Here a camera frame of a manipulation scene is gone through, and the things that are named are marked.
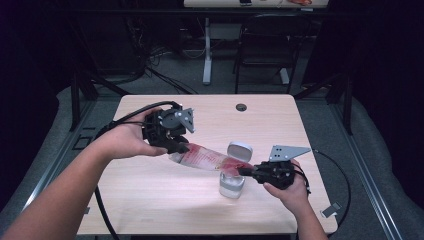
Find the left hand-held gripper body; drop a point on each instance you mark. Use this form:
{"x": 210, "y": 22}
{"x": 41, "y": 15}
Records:
{"x": 160, "y": 130}

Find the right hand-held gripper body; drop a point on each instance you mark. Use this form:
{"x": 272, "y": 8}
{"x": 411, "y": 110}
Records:
{"x": 276, "y": 173}

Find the white container with hinged lid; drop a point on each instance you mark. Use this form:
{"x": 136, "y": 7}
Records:
{"x": 240, "y": 151}

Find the red and white spouted pouch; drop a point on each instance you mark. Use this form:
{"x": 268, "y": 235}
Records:
{"x": 206, "y": 158}

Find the person's right hand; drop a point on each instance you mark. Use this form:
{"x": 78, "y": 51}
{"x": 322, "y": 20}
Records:
{"x": 295, "y": 195}

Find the person's left hand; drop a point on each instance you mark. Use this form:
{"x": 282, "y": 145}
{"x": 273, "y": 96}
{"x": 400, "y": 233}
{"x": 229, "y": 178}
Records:
{"x": 125, "y": 141}

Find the grey tape strip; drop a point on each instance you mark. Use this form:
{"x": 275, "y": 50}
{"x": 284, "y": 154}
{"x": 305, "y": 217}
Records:
{"x": 331, "y": 210}
{"x": 87, "y": 210}

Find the black metal stand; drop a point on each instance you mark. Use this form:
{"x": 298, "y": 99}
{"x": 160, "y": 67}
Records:
{"x": 75, "y": 100}
{"x": 348, "y": 106}

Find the white desk with metal legs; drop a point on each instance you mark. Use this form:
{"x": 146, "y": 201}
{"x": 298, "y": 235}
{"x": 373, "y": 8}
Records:
{"x": 207, "y": 50}

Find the black folding chair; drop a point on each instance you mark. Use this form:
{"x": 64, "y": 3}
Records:
{"x": 271, "y": 43}

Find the dark phone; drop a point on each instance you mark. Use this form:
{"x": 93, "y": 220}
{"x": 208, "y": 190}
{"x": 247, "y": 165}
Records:
{"x": 245, "y": 2}

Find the orange object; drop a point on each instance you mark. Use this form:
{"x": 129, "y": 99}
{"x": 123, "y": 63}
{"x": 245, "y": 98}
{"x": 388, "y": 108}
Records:
{"x": 300, "y": 2}

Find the aluminium floor rail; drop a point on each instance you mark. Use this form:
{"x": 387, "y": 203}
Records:
{"x": 366, "y": 176}
{"x": 63, "y": 150}

